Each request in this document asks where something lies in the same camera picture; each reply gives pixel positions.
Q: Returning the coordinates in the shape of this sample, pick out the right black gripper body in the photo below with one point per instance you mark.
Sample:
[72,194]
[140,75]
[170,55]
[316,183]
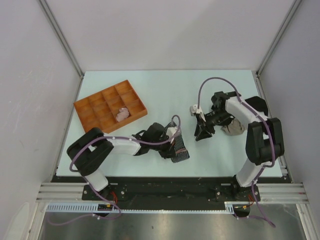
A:
[215,118]

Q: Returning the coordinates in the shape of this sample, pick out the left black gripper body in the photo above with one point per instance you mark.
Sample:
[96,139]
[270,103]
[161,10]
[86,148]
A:
[164,148]

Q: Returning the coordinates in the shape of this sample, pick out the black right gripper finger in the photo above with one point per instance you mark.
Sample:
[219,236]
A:
[199,129]
[203,134]

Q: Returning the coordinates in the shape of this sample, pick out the striped navy underwear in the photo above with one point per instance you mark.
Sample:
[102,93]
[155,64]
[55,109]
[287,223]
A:
[181,152]

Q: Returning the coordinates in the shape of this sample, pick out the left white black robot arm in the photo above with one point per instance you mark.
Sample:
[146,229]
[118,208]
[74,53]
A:
[89,152]

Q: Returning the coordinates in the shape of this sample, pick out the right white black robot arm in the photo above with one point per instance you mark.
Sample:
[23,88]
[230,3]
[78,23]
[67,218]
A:
[264,136]

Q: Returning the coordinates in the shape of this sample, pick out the grey underwear in pile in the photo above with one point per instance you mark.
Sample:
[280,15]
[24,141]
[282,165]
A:
[235,128]

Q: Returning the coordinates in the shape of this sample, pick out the black underwear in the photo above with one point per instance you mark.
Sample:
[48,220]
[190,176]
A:
[259,104]

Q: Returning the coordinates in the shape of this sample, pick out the orange compartment tray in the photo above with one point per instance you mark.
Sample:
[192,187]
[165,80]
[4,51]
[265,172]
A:
[100,109]

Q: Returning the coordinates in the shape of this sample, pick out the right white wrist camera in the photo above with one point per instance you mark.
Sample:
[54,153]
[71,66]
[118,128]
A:
[196,110]

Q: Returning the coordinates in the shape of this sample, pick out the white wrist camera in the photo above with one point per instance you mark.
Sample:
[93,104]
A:
[173,132]
[196,110]

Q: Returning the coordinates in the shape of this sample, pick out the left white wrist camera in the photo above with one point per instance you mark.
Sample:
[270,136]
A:
[173,132]

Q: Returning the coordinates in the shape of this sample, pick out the right aluminium frame post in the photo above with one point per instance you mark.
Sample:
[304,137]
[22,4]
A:
[279,35]

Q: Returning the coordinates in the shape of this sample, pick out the aluminium frame post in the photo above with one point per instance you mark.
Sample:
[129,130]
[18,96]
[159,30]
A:
[60,36]
[279,35]

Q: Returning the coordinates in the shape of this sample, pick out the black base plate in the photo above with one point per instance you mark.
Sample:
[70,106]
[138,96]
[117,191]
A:
[174,203]

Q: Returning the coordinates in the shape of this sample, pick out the white slotted cable duct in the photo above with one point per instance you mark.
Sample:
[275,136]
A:
[106,208]

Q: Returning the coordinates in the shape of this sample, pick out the left aluminium frame post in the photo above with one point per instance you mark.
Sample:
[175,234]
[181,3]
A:
[60,36]

